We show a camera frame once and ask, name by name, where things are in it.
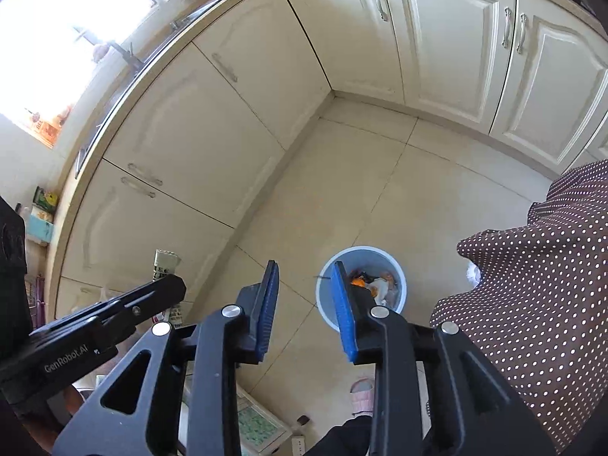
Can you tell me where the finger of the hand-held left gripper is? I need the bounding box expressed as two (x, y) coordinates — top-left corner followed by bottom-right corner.
(92, 274), (187, 344)

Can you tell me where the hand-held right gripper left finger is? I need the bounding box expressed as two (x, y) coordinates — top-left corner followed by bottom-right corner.
(51, 260), (281, 456)

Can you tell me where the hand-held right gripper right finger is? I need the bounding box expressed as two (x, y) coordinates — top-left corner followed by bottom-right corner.
(331, 260), (556, 456)

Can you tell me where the white tissue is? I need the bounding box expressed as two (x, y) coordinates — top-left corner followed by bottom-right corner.
(369, 278), (396, 306)

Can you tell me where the light blue trash bin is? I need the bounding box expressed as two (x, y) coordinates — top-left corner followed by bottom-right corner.
(316, 246), (408, 330)

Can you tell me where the person's left hand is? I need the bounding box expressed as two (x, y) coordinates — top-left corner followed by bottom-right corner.
(24, 382), (99, 452)

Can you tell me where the cream cabinet door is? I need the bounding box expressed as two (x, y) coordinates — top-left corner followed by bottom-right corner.
(374, 0), (517, 135)
(277, 0), (405, 101)
(101, 42), (287, 230)
(488, 0), (608, 177)
(58, 158), (237, 287)
(191, 0), (334, 151)

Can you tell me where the pink slipper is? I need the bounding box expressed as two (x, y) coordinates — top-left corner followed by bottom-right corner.
(350, 377), (376, 414)

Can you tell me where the white scale with green panel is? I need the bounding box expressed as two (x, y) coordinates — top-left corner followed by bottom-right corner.
(182, 365), (291, 456)

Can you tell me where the person's dark trouser leg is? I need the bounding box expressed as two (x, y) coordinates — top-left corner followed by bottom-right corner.
(304, 413), (377, 456)

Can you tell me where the light blue box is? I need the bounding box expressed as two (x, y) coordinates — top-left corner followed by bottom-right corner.
(25, 211), (56, 247)

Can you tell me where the green packet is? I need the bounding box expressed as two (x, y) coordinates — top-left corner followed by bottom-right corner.
(32, 187), (61, 213)

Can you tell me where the brown polka dot tablecloth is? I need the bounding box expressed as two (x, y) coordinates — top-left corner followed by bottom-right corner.
(429, 159), (608, 455)

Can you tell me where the metal sink faucet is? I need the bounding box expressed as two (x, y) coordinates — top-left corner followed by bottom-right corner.
(73, 25), (144, 71)

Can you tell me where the bright window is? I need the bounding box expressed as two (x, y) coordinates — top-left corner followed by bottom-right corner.
(0, 0), (170, 149)

